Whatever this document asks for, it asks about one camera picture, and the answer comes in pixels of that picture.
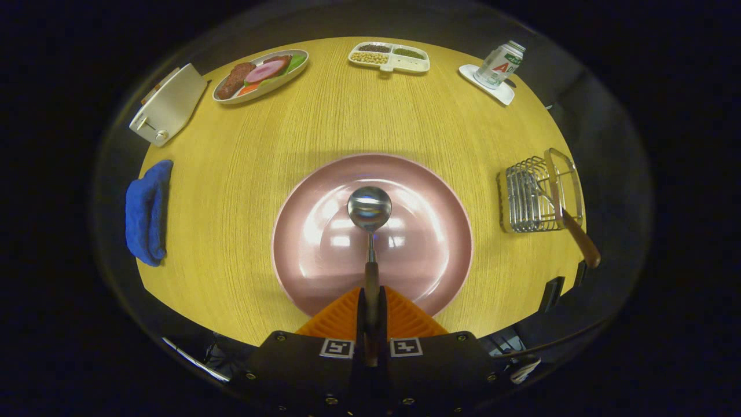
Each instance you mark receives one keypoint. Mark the pink plate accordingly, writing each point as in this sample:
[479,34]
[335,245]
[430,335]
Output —
[428,231]

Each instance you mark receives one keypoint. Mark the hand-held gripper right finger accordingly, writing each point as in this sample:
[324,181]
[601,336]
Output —
[446,370]

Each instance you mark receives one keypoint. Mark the white plastic drink bottle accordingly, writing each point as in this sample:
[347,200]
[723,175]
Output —
[498,66]

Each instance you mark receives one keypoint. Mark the black table clamp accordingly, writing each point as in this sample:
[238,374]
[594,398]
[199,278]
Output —
[580,272]
[551,294]

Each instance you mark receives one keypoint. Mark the pink ham slice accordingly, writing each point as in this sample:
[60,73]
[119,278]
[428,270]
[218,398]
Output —
[265,71]

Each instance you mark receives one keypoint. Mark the brown meat patty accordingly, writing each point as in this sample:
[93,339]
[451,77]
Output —
[234,80]

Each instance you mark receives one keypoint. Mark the orange carrot slice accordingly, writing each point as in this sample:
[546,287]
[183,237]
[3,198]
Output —
[249,88]

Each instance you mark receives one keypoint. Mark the pile of green beans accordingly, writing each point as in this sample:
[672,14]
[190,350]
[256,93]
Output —
[408,53]

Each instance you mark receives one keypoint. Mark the blue cloth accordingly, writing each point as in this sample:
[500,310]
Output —
[147,214]

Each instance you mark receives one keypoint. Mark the green lettuce leaf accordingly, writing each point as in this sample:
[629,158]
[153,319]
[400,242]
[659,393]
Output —
[296,62]

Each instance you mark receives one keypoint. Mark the white oval plate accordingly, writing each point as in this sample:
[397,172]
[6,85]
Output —
[283,81]

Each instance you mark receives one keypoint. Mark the metal drainer basket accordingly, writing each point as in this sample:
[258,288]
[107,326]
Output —
[524,202]

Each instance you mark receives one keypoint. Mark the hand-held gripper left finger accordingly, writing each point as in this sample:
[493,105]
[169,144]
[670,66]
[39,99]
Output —
[301,370]

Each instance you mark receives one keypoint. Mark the white toaster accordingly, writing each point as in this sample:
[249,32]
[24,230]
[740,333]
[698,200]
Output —
[171,104]

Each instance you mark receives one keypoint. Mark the pile of yellow beans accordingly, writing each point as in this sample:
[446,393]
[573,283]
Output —
[369,58]

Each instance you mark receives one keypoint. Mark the white square coaster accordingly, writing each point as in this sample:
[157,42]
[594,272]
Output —
[502,94]

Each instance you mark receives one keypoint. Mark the pile of dark beans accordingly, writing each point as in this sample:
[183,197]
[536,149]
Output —
[374,48]

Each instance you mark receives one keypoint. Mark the white divided tray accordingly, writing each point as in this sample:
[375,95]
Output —
[408,65]

